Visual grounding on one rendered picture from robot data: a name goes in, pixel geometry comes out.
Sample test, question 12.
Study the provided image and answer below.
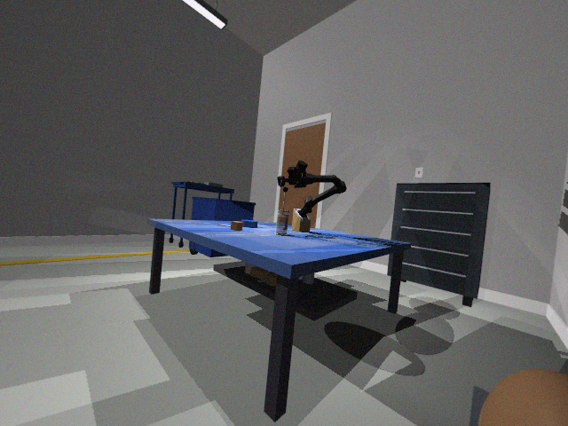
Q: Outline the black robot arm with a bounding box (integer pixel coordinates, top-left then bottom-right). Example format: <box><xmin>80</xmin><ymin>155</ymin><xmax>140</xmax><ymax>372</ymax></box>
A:
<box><xmin>288</xmin><ymin>161</ymin><xmax>347</xmax><ymax>217</ymax></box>

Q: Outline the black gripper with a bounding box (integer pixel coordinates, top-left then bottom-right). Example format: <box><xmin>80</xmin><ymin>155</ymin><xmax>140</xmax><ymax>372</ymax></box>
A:
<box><xmin>278</xmin><ymin>175</ymin><xmax>307</xmax><ymax>188</ymax></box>

